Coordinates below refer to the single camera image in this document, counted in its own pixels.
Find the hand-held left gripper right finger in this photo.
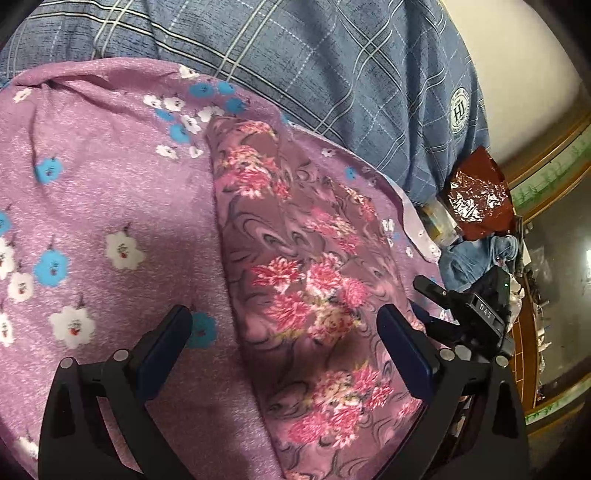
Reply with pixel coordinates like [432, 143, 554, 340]
[376, 305, 531, 480]

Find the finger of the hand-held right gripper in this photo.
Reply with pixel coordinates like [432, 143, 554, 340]
[412, 275, 472, 309]
[409, 300, 464, 344]

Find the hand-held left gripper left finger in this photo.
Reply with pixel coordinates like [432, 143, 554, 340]
[39, 305, 195, 480]

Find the maroon pink floral garment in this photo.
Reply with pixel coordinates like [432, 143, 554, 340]
[205, 115, 430, 480]

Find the blue denim cloth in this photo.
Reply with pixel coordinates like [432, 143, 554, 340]
[438, 233, 525, 292]

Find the small yellowish packet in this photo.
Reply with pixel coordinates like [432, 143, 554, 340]
[421, 199, 460, 247]

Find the red plastic bag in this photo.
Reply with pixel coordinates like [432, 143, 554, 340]
[442, 145, 516, 241]

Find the wooden framed glass cabinet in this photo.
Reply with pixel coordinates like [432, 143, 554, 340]
[499, 104, 591, 439]

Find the purple flowered cloth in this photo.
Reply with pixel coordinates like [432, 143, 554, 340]
[0, 58, 448, 480]

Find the blue plaid quilt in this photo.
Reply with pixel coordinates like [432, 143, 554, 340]
[0, 0, 491, 208]

